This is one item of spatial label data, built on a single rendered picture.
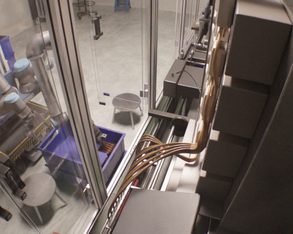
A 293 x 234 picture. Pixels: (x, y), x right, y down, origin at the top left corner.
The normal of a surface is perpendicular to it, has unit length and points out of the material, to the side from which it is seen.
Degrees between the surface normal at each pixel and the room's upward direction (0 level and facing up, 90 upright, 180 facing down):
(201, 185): 90
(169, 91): 90
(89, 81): 0
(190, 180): 0
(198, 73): 0
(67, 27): 90
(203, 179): 90
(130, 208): 20
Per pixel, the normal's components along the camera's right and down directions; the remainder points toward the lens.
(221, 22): -0.33, 0.62
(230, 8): 0.05, 0.66
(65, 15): 0.94, 0.22
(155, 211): -0.32, -0.78
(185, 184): 0.00, -0.75
